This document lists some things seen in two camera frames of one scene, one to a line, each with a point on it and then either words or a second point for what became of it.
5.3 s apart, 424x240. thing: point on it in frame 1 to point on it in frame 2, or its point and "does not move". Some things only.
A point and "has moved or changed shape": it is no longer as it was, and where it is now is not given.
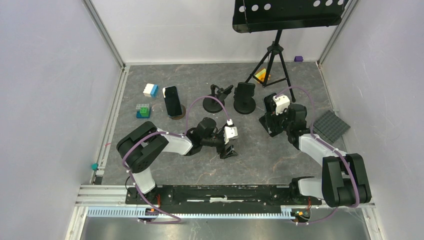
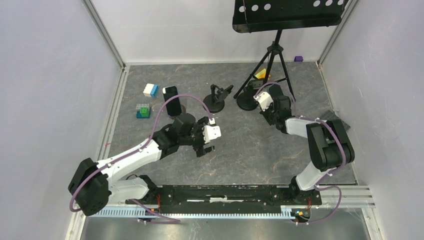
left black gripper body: x=221 y=150 to x=198 y=141
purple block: x=298 y=58 does not move
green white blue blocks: x=143 y=111 does not move
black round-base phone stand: x=213 y=105 does not move
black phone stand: x=244 y=103 has moved or changed shape
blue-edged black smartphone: x=171 y=96 does not move
